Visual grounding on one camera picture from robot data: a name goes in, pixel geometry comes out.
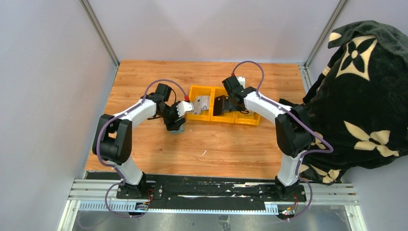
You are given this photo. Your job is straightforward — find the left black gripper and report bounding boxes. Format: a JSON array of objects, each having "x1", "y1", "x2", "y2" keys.
[{"x1": 158, "y1": 103, "x2": 187, "y2": 132}]

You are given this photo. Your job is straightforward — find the green leather card holder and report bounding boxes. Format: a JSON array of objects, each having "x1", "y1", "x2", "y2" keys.
[{"x1": 170, "y1": 125, "x2": 185, "y2": 134}]

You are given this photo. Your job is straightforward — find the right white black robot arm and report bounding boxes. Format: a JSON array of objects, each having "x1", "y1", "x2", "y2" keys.
[{"x1": 222, "y1": 76, "x2": 314, "y2": 201}]

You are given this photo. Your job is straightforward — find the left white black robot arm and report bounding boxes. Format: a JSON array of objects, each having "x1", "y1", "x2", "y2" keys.
[{"x1": 92, "y1": 83, "x2": 193, "y2": 199}]

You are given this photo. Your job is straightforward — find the black cards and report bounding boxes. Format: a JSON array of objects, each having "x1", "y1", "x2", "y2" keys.
[{"x1": 213, "y1": 96, "x2": 223, "y2": 116}]

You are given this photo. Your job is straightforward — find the silver VIP cards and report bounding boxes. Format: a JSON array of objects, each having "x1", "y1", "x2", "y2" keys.
[{"x1": 193, "y1": 95, "x2": 210, "y2": 115}]

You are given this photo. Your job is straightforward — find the middle yellow plastic bin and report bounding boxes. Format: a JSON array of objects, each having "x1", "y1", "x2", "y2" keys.
[{"x1": 210, "y1": 87, "x2": 235, "y2": 124}]

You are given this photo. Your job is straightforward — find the right yellow plastic bin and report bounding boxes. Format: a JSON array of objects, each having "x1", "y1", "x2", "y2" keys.
[{"x1": 234, "y1": 110, "x2": 261, "y2": 126}]

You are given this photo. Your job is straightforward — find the black floral blanket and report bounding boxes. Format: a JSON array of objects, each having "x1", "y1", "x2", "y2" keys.
[{"x1": 299, "y1": 20, "x2": 408, "y2": 185}]

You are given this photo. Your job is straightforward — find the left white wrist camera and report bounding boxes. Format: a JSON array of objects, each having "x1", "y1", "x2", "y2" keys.
[{"x1": 176, "y1": 101, "x2": 194, "y2": 117}]

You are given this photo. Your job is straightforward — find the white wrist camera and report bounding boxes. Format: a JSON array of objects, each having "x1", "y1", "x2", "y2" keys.
[
  {"x1": 236, "y1": 76, "x2": 246, "y2": 89},
  {"x1": 176, "y1": 101, "x2": 194, "y2": 117}
]

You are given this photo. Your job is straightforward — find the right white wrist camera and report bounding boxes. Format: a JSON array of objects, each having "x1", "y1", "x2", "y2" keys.
[{"x1": 236, "y1": 76, "x2": 246, "y2": 89}]

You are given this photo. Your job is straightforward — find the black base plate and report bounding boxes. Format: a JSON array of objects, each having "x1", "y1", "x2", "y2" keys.
[{"x1": 116, "y1": 174, "x2": 306, "y2": 211}]

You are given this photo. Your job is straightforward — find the aluminium frame rail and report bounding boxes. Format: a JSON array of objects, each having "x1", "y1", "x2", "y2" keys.
[{"x1": 58, "y1": 173, "x2": 367, "y2": 231}]

